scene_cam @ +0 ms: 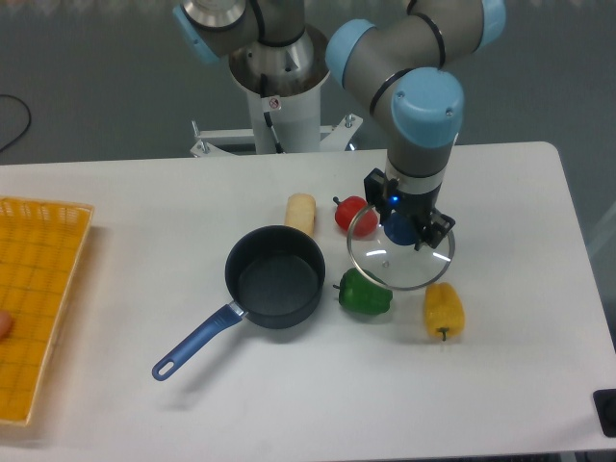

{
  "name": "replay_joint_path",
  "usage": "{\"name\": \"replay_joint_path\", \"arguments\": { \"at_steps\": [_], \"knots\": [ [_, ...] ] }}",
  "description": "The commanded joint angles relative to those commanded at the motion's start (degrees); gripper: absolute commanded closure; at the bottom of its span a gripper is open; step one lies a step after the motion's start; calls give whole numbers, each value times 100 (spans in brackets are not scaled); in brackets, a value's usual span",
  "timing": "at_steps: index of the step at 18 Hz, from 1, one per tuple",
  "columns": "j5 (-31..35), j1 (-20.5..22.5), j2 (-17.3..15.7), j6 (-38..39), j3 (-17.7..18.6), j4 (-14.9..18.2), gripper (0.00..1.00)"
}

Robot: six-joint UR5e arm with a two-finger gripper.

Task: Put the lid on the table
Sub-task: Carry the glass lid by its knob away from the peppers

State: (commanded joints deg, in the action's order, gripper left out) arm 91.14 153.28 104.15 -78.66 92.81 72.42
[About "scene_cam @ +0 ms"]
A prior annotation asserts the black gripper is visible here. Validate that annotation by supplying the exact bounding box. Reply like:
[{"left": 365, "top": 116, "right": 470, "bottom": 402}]
[{"left": 364, "top": 167, "right": 455, "bottom": 251}]

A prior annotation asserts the glass lid blue knob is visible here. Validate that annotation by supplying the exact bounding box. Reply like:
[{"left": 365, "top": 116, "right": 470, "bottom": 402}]
[{"left": 346, "top": 205, "right": 455, "bottom": 291}]

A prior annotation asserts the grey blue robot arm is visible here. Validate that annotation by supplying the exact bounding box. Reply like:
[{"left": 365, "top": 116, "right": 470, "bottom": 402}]
[{"left": 172, "top": 1, "right": 506, "bottom": 248}]

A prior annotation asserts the green bell pepper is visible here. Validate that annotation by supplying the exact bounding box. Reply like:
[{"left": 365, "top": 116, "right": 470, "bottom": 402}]
[{"left": 333, "top": 269, "right": 393, "bottom": 316}]

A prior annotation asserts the bread roll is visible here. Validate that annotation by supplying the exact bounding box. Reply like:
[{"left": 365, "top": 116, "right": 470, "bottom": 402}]
[{"left": 284, "top": 192, "right": 317, "bottom": 238}]

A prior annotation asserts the yellow bell pepper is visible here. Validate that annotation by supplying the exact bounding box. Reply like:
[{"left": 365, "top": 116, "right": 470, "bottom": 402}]
[{"left": 423, "top": 282, "right": 466, "bottom": 342}]

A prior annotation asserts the black table corner device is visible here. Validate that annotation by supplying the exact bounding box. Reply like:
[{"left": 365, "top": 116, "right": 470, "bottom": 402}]
[{"left": 593, "top": 389, "right": 616, "bottom": 438}]

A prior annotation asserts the yellow woven basket tray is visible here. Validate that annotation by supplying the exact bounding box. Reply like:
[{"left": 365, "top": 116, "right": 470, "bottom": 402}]
[{"left": 1, "top": 196, "right": 94, "bottom": 426}]

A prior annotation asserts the dark saucepan blue handle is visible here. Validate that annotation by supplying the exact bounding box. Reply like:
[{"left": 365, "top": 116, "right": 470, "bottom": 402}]
[{"left": 151, "top": 225, "right": 326, "bottom": 381}]

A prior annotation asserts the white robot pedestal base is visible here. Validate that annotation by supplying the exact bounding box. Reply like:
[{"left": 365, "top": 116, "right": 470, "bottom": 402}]
[{"left": 191, "top": 25, "right": 363, "bottom": 158}]

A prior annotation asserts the black cable on floor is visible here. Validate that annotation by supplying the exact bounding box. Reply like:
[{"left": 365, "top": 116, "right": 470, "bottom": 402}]
[{"left": 0, "top": 93, "right": 33, "bottom": 153}]

